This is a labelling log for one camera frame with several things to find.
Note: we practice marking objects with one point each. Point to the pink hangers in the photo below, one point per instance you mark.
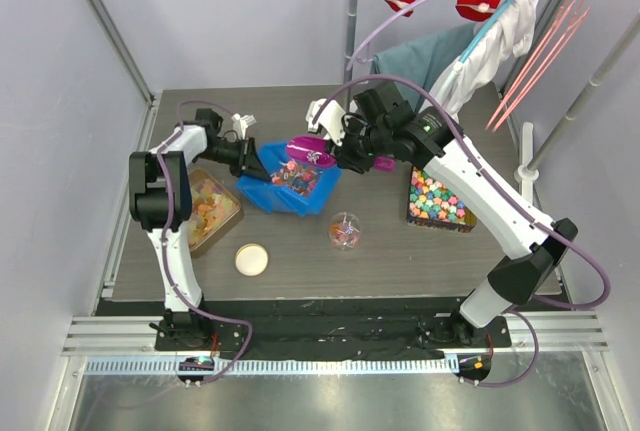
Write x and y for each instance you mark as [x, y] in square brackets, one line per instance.
[567, 20]

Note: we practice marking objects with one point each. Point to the blue plastic bin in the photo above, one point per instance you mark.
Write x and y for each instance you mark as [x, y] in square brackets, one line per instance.
[271, 198]

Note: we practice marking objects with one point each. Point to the gold tin of star candies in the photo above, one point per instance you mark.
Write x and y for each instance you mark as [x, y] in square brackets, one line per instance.
[431, 204]

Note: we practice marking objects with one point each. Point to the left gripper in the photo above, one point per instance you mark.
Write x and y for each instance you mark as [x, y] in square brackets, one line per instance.
[248, 162]

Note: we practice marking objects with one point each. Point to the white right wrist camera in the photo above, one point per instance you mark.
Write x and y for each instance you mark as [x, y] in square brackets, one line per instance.
[327, 122]

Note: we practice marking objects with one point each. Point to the grey clothes rack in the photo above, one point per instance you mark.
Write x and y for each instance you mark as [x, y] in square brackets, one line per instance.
[527, 172]

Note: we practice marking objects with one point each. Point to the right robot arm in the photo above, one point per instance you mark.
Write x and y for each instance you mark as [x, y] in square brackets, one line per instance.
[532, 242]

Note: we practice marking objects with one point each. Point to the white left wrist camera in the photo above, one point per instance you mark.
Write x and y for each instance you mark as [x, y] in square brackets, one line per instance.
[241, 124]

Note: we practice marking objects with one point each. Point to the white shirt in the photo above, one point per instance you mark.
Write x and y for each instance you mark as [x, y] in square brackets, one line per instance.
[511, 36]

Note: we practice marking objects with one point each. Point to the teal cloth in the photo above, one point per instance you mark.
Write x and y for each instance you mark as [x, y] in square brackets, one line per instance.
[423, 60]

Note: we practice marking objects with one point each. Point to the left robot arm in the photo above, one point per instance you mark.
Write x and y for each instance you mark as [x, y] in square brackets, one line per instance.
[160, 200]

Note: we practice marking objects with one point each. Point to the purple hanger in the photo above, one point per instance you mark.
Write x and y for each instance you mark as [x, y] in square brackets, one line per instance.
[353, 52]

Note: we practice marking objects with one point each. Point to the cream jar lid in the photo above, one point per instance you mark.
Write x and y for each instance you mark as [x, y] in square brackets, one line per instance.
[251, 260]

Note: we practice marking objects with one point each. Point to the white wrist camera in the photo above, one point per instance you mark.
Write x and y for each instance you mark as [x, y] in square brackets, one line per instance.
[241, 124]
[327, 122]

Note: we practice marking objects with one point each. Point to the blue hanger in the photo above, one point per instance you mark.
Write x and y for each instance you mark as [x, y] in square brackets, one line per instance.
[483, 30]

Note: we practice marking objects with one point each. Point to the brown tin of candies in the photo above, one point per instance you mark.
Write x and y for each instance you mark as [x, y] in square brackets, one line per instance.
[215, 212]

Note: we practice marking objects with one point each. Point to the clear plastic jar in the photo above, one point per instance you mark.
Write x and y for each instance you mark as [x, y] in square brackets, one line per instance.
[344, 231]

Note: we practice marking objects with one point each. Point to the white cable duct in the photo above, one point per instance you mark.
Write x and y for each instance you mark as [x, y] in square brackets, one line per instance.
[189, 366]

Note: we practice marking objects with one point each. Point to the pile of lollipop candies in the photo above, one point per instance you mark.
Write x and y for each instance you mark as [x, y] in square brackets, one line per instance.
[298, 177]

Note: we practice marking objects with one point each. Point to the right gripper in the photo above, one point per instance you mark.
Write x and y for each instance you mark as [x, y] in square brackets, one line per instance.
[344, 156]

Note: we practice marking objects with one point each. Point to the purple plastic scoop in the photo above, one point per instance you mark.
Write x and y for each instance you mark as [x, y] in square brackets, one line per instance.
[324, 154]

